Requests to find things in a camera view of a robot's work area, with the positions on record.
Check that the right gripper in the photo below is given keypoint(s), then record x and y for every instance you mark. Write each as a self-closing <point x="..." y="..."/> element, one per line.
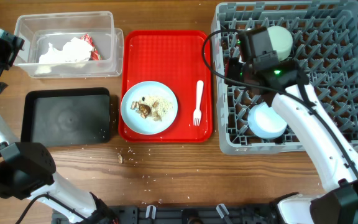
<point x="227" y="69"/>

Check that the mint green bowl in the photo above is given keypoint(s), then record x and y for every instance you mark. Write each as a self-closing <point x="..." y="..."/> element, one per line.
<point x="281" y="40"/>

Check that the light blue bowl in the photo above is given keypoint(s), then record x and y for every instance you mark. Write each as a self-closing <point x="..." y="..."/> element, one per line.
<point x="265" y="123"/>

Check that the white napkin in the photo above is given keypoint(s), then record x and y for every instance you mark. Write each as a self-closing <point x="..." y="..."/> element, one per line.
<point x="76" y="50"/>

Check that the red snack wrapper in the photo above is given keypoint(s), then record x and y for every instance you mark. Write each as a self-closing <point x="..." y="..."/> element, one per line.
<point x="95" y="55"/>

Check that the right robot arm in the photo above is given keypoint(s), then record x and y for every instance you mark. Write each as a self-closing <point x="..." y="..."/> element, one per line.
<point x="287" y="89"/>

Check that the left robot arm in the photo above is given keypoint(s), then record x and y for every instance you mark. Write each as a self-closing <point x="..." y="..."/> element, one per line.
<point x="28" y="170"/>

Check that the grey dishwasher rack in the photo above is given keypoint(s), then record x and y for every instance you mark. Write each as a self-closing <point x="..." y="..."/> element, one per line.
<point x="325" y="45"/>

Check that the clear plastic waste bin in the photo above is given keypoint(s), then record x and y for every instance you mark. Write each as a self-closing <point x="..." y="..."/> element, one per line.
<point x="42" y="32"/>

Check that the red serving tray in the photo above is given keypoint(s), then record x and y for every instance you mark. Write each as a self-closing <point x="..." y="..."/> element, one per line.
<point x="174" y="58"/>

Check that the white plastic fork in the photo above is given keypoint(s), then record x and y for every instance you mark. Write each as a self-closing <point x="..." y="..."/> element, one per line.
<point x="197" y="112"/>

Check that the black plastic tray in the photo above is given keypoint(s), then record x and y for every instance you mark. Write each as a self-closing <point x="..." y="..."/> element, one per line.
<point x="67" y="117"/>

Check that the food scraps on plate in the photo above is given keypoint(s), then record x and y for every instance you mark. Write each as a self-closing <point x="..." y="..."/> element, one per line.
<point x="147" y="107"/>

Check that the light blue plate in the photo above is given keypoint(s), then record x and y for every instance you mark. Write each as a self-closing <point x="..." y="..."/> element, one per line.
<point x="168" y="107"/>

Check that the food crumb on table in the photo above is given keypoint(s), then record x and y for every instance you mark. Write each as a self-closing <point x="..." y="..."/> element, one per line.
<point x="120" y="158"/>

